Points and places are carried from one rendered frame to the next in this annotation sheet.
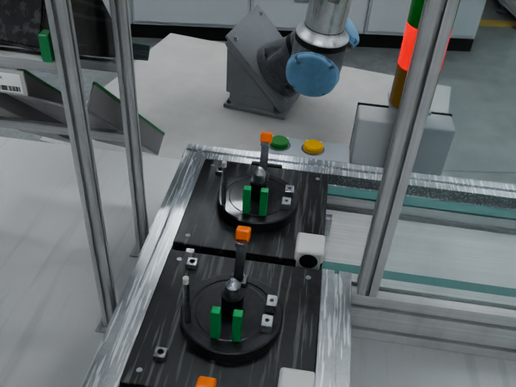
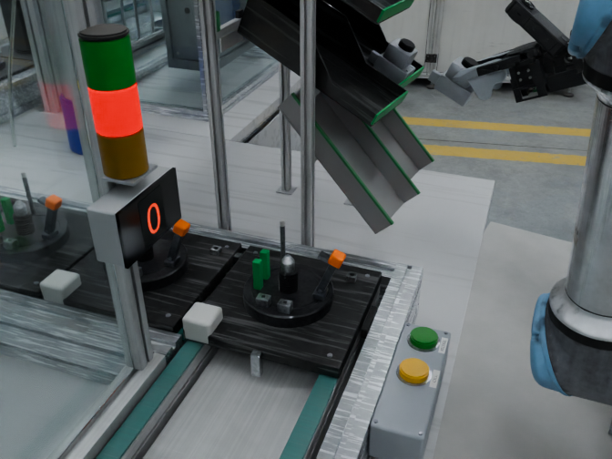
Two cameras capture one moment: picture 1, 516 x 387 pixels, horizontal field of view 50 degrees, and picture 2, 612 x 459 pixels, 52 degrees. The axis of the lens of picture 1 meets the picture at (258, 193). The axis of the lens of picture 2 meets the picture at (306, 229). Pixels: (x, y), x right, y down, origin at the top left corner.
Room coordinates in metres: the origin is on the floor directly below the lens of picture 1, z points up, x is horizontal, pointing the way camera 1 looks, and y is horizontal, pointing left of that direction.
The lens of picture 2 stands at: (0.97, -0.75, 1.57)
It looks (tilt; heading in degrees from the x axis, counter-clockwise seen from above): 32 degrees down; 104
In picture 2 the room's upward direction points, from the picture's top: straight up
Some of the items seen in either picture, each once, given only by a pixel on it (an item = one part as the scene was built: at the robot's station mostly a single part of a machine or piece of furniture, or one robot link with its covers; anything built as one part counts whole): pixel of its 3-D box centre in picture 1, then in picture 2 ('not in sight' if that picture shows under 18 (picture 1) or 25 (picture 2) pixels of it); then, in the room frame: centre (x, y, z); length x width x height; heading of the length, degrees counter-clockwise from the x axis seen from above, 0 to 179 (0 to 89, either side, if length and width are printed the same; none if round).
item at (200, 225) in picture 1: (256, 209); (289, 302); (0.75, 0.00, 0.96); 0.24 x 0.24 x 0.02; 84
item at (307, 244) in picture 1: (309, 251); (202, 322); (0.64, -0.09, 0.97); 0.05 x 0.05 x 0.04; 84
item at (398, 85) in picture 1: (414, 84); (123, 149); (0.61, -0.18, 1.28); 0.05 x 0.05 x 0.05
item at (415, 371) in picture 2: (312, 148); (413, 372); (0.96, -0.11, 0.96); 0.04 x 0.04 x 0.02
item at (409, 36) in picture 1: (424, 45); (116, 107); (0.61, -0.18, 1.33); 0.05 x 0.05 x 0.05
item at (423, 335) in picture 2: (279, 143); (423, 340); (0.96, -0.04, 0.96); 0.04 x 0.04 x 0.02
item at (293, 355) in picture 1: (232, 299); (142, 245); (0.50, 0.02, 1.01); 0.24 x 0.24 x 0.13; 84
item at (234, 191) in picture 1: (257, 200); (288, 293); (0.75, 0.00, 0.98); 0.14 x 0.14 x 0.02
